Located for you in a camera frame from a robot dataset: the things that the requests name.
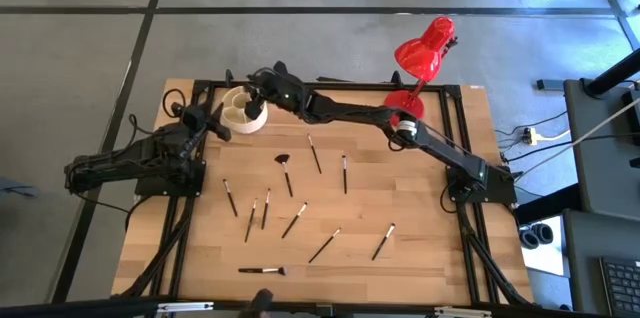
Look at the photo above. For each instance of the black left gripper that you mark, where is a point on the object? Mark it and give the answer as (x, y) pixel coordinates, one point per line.
(194, 119)

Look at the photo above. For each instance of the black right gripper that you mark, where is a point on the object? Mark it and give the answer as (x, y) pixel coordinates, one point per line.
(285, 90)

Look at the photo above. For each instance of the black fan makeup brush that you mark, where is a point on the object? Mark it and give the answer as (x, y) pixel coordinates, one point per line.
(286, 173)

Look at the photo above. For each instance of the black makeup brush bushy tip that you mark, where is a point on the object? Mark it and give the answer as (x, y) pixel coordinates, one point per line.
(260, 271)

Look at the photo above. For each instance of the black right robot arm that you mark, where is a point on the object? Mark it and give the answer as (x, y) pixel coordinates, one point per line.
(450, 150)

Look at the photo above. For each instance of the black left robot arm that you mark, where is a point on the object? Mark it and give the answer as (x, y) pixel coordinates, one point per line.
(125, 165)

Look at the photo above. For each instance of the white ribbed round brush holder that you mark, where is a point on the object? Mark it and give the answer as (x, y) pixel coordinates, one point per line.
(235, 119)

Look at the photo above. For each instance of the wooden table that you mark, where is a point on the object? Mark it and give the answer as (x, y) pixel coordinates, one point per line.
(360, 86)

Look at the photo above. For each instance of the red desk lamp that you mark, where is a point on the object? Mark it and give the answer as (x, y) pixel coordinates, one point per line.
(425, 53)

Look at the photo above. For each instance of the yellow white power strip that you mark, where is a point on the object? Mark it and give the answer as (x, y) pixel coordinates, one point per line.
(530, 136)

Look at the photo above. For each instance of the black headphones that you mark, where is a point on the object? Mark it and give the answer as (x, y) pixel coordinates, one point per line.
(536, 236)

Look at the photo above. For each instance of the black pole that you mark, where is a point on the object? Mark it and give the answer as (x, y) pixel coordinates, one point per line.
(612, 74)

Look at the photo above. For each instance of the grey desk with keyboard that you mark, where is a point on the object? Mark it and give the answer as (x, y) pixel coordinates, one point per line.
(585, 258)

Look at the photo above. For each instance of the black keyboard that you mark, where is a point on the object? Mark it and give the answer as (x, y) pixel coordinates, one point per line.
(622, 285)

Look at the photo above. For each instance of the black table-level camera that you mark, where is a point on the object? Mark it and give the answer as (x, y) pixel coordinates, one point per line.
(261, 302)

